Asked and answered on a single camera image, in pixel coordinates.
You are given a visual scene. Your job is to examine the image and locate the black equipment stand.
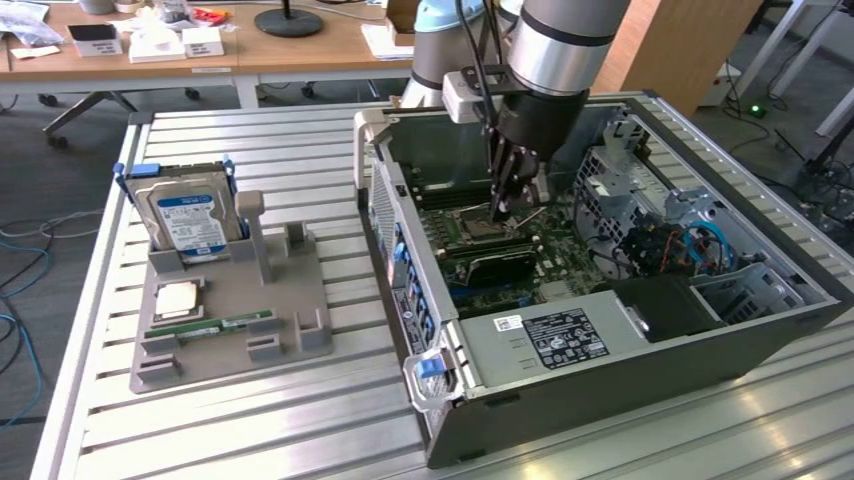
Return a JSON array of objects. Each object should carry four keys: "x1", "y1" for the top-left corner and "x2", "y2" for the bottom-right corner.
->
[{"x1": 776, "y1": 112, "x2": 854, "y2": 231}]

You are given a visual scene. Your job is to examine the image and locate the dark small item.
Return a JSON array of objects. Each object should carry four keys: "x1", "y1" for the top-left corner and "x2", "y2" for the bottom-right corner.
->
[{"x1": 153, "y1": 0, "x2": 193, "y2": 25}]

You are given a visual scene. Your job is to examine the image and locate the grey printed parts rack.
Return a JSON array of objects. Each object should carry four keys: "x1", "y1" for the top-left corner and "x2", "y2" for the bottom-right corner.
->
[{"x1": 129, "y1": 189, "x2": 336, "y2": 396}]

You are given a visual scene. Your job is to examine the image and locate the white box with black top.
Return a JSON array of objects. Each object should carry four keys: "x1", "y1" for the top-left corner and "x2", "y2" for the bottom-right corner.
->
[{"x1": 66, "y1": 23, "x2": 125, "y2": 59}]

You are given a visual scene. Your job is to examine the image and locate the small silver chipset heatsink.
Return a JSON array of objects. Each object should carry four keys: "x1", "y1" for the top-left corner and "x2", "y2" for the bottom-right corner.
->
[{"x1": 537, "y1": 282, "x2": 575, "y2": 304}]

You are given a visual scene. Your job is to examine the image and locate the blue floor cable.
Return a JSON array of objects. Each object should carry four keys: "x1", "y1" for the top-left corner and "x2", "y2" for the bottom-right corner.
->
[{"x1": 0, "y1": 239, "x2": 53, "y2": 431}]

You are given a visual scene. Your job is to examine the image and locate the green RAM stick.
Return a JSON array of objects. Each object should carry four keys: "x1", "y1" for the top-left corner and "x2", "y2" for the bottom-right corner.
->
[{"x1": 144, "y1": 310, "x2": 276, "y2": 341}]

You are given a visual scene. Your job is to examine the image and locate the white box with round roll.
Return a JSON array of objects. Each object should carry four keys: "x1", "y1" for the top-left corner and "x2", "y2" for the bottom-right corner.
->
[{"x1": 126, "y1": 27, "x2": 188, "y2": 65}]

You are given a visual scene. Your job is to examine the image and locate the wooden cabinet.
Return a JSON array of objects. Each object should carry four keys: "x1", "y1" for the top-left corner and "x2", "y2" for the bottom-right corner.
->
[{"x1": 589, "y1": 0, "x2": 765, "y2": 117}]

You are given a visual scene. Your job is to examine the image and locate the stack of white papers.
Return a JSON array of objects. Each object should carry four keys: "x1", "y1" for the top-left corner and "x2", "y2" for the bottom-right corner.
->
[{"x1": 359, "y1": 22, "x2": 416, "y2": 62}]

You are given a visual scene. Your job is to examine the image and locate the silver CPU chip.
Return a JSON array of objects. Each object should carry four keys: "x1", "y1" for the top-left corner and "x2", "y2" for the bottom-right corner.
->
[{"x1": 152, "y1": 285, "x2": 201, "y2": 321}]

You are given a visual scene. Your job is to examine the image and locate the red small item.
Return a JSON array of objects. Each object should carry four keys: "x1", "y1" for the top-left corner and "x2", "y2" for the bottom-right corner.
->
[{"x1": 190, "y1": 6, "x2": 232, "y2": 27}]

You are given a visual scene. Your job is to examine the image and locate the clear plastic bag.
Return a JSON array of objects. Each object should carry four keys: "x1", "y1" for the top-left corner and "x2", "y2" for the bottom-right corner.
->
[{"x1": 0, "y1": 0, "x2": 66, "y2": 47}]

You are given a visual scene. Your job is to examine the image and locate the brown cardboard box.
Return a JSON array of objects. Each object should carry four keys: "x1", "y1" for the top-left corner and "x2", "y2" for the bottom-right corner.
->
[{"x1": 385, "y1": 0, "x2": 420, "y2": 35}]

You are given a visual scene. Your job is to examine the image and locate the white unit with red dot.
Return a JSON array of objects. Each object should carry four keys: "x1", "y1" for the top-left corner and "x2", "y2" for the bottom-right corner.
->
[{"x1": 696, "y1": 62, "x2": 744, "y2": 109}]

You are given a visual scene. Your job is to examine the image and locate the small paper label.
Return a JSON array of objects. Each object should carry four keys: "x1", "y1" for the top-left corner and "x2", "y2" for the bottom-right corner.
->
[{"x1": 8, "y1": 45, "x2": 61, "y2": 61}]

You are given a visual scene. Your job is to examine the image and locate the blue case latch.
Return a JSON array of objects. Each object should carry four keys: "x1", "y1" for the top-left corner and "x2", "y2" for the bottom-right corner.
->
[{"x1": 412, "y1": 349, "x2": 447, "y2": 384}]

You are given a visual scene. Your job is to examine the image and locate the black round lamp base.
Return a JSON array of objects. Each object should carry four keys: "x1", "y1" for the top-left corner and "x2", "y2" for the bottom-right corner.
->
[{"x1": 252, "y1": 0, "x2": 325, "y2": 39}]

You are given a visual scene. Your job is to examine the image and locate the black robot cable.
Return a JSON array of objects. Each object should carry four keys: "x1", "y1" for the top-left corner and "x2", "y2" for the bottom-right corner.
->
[{"x1": 453, "y1": 0, "x2": 508, "y2": 134}]

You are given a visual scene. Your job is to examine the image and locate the plain white box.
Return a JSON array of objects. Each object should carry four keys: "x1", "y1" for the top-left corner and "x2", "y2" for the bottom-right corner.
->
[{"x1": 180, "y1": 27, "x2": 224, "y2": 59}]

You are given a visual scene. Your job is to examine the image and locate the CPU socket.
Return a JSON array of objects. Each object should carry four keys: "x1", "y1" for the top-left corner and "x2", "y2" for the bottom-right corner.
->
[{"x1": 444, "y1": 204, "x2": 500, "y2": 246}]

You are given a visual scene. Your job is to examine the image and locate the wooden desk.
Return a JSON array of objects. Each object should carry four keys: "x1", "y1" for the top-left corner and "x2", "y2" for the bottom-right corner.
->
[
  {"x1": 236, "y1": 0, "x2": 601, "y2": 109},
  {"x1": 0, "y1": 2, "x2": 241, "y2": 149}
]

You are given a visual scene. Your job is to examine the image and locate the red wire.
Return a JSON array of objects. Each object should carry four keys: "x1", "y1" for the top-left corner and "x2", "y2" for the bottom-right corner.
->
[{"x1": 659, "y1": 227, "x2": 692, "y2": 275}]

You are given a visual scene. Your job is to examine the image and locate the white table frame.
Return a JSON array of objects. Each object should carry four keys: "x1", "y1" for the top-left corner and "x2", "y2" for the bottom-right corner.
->
[{"x1": 729, "y1": 0, "x2": 854, "y2": 101}]

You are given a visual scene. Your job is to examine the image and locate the white crumpled tissue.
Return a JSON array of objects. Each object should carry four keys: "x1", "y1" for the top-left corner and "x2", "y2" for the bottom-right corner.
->
[{"x1": 109, "y1": 8, "x2": 182, "y2": 36}]

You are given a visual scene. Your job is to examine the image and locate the light blue wire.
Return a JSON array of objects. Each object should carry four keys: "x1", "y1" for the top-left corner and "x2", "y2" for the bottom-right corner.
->
[{"x1": 679, "y1": 219, "x2": 739, "y2": 275}]

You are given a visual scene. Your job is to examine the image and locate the silver disk bay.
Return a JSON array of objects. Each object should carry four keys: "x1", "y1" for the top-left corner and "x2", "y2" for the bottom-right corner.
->
[{"x1": 685, "y1": 262, "x2": 808, "y2": 326}]

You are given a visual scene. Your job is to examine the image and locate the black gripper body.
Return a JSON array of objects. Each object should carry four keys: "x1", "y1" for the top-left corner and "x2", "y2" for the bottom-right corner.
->
[{"x1": 495, "y1": 87, "x2": 593, "y2": 162}]

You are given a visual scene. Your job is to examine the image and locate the grey floor cable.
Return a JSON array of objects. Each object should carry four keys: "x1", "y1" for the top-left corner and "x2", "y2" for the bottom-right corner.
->
[{"x1": 0, "y1": 209, "x2": 108, "y2": 241}]

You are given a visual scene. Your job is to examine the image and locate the open dark PC case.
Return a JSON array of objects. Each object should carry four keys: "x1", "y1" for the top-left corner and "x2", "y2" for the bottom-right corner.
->
[{"x1": 352, "y1": 97, "x2": 854, "y2": 470}]

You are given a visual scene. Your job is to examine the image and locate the hard disk with blue caddy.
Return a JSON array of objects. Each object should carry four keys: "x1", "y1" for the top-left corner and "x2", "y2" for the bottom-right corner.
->
[{"x1": 112, "y1": 154, "x2": 246, "y2": 264}]

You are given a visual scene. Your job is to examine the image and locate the green motherboard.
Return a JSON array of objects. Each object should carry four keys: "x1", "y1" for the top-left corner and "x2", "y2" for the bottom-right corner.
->
[{"x1": 403, "y1": 167, "x2": 605, "y2": 321}]

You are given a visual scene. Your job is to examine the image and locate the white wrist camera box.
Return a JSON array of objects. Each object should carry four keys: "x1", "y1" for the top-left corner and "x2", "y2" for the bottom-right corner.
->
[{"x1": 441, "y1": 70, "x2": 501, "y2": 124}]

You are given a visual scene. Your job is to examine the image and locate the white table leg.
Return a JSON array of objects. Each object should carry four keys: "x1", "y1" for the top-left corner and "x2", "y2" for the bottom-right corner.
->
[{"x1": 816, "y1": 84, "x2": 854, "y2": 137}]

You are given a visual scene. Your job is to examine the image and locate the black plastic box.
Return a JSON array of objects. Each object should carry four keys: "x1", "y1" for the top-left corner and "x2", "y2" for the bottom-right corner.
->
[{"x1": 609, "y1": 274, "x2": 728, "y2": 344}]

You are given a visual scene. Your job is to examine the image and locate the green GPU with black cooler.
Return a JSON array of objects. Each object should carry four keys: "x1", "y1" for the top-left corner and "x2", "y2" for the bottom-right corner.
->
[{"x1": 463, "y1": 249, "x2": 539, "y2": 289}]

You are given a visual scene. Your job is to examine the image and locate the perforated metal drive cage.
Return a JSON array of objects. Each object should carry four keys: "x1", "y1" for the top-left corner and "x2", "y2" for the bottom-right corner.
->
[{"x1": 571, "y1": 144, "x2": 675, "y2": 251}]

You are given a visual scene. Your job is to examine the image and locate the silver power supply with label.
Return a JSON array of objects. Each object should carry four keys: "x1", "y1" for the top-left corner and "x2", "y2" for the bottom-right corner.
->
[{"x1": 456, "y1": 291, "x2": 652, "y2": 389}]

